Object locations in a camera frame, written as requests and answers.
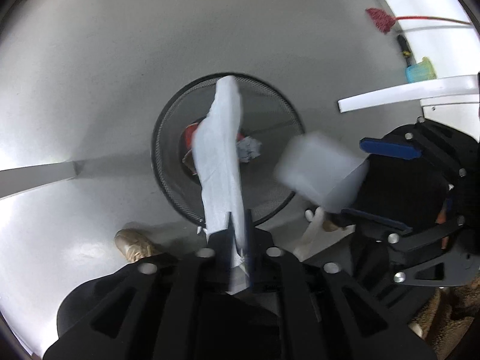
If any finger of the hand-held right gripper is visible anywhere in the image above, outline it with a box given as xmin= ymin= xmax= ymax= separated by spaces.
xmin=359 ymin=118 xmax=469 ymax=181
xmin=339 ymin=207 xmax=474 ymax=294

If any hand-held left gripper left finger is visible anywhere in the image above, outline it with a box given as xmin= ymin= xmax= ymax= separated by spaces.
xmin=43 ymin=229 xmax=233 ymax=360

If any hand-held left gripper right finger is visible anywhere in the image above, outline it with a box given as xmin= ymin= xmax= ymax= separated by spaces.
xmin=244 ymin=210 xmax=438 ymax=360

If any white cup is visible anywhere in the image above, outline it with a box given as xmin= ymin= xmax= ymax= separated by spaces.
xmin=274 ymin=131 xmax=370 ymax=213

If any translucent white plastic bag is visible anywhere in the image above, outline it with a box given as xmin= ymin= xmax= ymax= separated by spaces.
xmin=192 ymin=76 xmax=250 ymax=295

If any grey paper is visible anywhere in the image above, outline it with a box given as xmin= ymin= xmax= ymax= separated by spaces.
xmin=237 ymin=136 xmax=263 ymax=164

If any red snack wrapper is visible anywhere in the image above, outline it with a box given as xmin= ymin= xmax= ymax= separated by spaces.
xmin=182 ymin=123 xmax=245 ymax=176

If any black mesh waste bin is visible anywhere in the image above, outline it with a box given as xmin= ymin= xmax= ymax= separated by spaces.
xmin=151 ymin=72 xmax=305 ymax=228

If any person's right forearm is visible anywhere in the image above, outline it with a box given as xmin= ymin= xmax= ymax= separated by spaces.
xmin=408 ymin=284 xmax=480 ymax=360

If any person's right leg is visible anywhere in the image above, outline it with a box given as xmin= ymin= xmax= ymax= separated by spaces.
xmin=347 ymin=124 xmax=456 ymax=301

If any green plastic basket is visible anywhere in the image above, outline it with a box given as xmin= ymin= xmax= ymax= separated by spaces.
xmin=404 ymin=57 xmax=438 ymax=83

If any beige shoe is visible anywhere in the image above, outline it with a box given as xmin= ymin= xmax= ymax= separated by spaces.
xmin=114 ymin=228 xmax=159 ymax=263

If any black and yellow brush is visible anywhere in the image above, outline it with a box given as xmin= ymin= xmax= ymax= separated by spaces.
xmin=397 ymin=34 xmax=412 ymax=59

